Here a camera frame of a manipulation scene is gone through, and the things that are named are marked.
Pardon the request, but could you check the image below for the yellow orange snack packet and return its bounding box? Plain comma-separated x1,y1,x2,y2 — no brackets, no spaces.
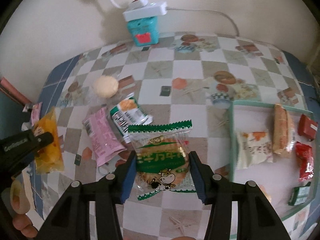
33,107,64,174

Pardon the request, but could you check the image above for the dark green snack packet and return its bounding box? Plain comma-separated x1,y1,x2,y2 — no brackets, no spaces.
288,181,311,206

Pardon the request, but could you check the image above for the white peach pastry packet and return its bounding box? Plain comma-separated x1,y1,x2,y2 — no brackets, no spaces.
236,130,273,170

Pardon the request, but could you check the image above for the red nice snack packet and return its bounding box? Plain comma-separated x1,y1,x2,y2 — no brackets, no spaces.
295,142,314,182

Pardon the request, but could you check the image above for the pink snack packet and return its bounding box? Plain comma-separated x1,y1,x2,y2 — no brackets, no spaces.
82,107,126,167

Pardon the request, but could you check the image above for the beige orange snack packet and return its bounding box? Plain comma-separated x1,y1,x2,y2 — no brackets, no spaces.
272,104,296,159

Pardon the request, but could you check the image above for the red brown snack packet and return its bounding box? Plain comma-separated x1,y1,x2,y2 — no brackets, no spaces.
298,114,318,141

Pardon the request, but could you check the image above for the clear green rice cracker packet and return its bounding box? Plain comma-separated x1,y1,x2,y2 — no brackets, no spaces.
128,120,196,200

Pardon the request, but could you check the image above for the green white walnut packet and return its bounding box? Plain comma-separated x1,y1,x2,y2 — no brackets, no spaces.
110,93,153,144

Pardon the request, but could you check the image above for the person's left hand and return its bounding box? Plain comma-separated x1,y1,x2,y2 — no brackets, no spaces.
1,180,38,239

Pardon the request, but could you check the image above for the small pink candy packet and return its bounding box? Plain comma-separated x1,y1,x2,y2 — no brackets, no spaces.
22,102,42,126

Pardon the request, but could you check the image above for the teal shallow tray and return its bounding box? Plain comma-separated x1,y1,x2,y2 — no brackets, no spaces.
228,100,317,222

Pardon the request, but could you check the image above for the wrapped round cream bun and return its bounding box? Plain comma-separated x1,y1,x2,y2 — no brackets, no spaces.
86,75,119,105

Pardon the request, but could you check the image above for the checkered tablecloth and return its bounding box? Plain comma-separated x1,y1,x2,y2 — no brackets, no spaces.
31,33,319,218

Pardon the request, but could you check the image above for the teal toy box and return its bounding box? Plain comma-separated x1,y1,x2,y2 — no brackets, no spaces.
127,16,159,47

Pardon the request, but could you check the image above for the white power strip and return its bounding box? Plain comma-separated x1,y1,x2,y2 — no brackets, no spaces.
123,0,168,22

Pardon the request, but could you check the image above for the white power cable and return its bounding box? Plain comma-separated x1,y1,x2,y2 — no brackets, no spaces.
166,8,240,37

